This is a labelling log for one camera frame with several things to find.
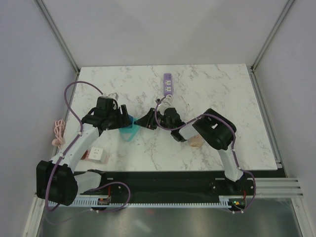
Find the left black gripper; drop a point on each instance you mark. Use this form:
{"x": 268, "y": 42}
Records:
{"x": 123, "y": 121}

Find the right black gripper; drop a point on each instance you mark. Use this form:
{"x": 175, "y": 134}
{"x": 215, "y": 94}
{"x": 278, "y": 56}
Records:
{"x": 148, "y": 120}

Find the teal triangular power strip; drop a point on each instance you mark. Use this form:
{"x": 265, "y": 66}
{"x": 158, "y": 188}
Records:
{"x": 128, "y": 133}

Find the purple power strip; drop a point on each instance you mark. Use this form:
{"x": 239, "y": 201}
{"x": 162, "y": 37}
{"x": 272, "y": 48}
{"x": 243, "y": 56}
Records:
{"x": 167, "y": 84}

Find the pink plug adapter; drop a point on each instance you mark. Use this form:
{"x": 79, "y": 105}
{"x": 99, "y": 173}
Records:
{"x": 196, "y": 141}

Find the blue cube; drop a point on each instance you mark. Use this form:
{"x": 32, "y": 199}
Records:
{"x": 130, "y": 119}

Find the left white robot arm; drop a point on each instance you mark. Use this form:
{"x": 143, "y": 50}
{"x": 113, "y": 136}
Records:
{"x": 55, "y": 179}

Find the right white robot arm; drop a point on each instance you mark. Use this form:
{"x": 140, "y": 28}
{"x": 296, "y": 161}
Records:
{"x": 216, "y": 130}

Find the white cube socket adapter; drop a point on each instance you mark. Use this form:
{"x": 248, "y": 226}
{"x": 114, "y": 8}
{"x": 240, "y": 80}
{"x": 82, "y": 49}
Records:
{"x": 96, "y": 155}

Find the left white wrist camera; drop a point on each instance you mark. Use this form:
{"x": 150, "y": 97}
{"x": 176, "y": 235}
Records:
{"x": 114, "y": 96}

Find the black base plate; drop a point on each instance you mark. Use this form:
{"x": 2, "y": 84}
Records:
{"x": 171, "y": 186}

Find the white slotted cable duct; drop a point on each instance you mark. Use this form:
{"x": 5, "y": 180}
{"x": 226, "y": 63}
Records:
{"x": 102, "y": 202}

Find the left aluminium frame post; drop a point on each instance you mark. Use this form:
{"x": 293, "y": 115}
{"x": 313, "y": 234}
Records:
{"x": 54, "y": 29}

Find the aluminium frame post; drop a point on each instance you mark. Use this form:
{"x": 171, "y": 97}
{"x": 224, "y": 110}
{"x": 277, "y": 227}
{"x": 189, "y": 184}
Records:
{"x": 54, "y": 29}
{"x": 272, "y": 33}

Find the right aluminium frame post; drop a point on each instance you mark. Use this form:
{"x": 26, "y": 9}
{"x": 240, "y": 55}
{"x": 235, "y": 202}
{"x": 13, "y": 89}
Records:
{"x": 272, "y": 33}

